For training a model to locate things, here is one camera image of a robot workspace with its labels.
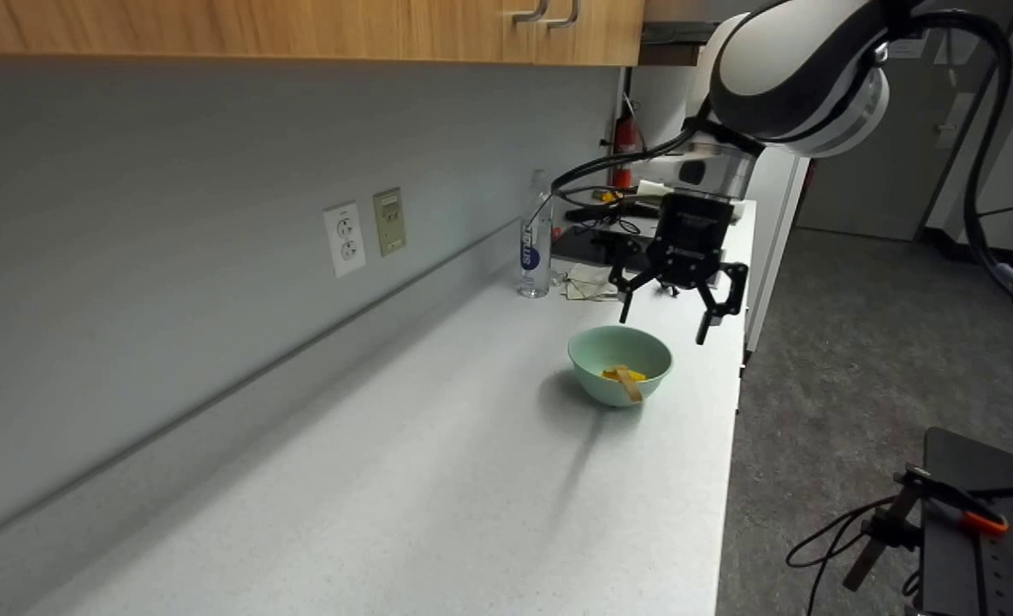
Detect beige crumpled cloth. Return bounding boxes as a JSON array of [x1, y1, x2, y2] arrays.
[[556, 260, 631, 309]]

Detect clear plastic water bottle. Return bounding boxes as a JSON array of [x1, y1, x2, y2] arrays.
[[514, 167, 557, 299]]

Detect black cooktop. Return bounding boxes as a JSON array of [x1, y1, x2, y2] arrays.
[[548, 217, 659, 287]]

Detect black floor cable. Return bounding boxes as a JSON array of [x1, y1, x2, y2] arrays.
[[783, 492, 929, 616]]

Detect stainless range hood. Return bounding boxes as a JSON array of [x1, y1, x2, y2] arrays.
[[640, 0, 721, 69]]

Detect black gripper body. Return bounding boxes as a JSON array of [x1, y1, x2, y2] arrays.
[[655, 191, 736, 287]]

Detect metal cabinet handle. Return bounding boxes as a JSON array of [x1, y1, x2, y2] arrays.
[[502, 0, 553, 27], [540, 0, 587, 30]]

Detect orange handled clamp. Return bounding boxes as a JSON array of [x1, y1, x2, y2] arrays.
[[895, 463, 1013, 542]]

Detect beige wall plate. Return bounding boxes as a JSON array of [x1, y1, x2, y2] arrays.
[[369, 184, 410, 260]]

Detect wooden wall cabinet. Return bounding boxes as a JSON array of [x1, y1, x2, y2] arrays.
[[0, 0, 646, 69]]

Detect white electrical outlet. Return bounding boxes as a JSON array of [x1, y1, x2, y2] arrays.
[[322, 199, 369, 281]]

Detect black clamp bracket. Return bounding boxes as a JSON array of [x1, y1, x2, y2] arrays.
[[838, 489, 932, 594]]

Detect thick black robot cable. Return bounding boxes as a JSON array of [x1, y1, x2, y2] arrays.
[[895, 2, 1013, 317]]

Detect yellow food pieces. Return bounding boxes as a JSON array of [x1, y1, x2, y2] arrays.
[[598, 360, 651, 395]]

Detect mint green bowl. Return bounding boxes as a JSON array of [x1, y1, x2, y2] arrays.
[[564, 320, 678, 410]]

